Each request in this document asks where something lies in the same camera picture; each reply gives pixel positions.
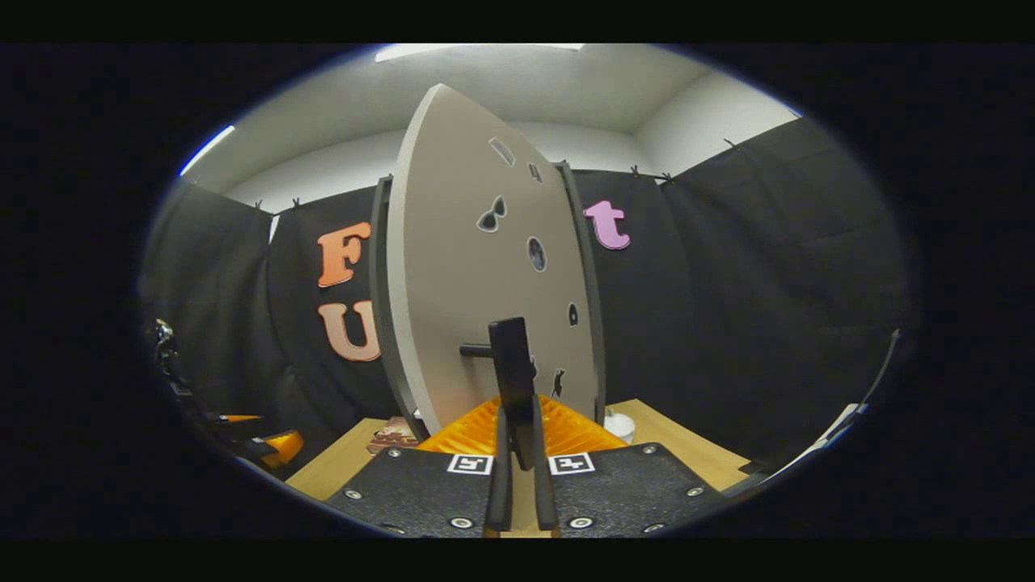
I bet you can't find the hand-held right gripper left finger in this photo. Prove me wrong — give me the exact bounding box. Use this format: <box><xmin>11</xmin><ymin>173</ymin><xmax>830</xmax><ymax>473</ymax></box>
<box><xmin>323</xmin><ymin>396</ymin><xmax>515</xmax><ymax>538</ymax></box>

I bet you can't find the stack of books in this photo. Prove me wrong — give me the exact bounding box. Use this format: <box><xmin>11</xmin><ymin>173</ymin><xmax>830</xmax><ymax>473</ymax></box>
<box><xmin>368</xmin><ymin>416</ymin><xmax>421</xmax><ymax>455</ymax></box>

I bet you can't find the white cabinet door black handle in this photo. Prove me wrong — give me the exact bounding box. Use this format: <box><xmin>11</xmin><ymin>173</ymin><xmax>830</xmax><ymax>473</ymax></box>
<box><xmin>387</xmin><ymin>83</ymin><xmax>601</xmax><ymax>471</ymax></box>

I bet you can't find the dark grey cabinet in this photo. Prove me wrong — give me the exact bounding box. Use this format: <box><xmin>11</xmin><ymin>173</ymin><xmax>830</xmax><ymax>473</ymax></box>
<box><xmin>370</xmin><ymin>160</ymin><xmax>607</xmax><ymax>441</ymax></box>

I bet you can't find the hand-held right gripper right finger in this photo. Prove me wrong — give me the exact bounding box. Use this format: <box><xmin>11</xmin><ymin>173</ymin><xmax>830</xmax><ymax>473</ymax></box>
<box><xmin>530</xmin><ymin>394</ymin><xmax>730</xmax><ymax>538</ymax></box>

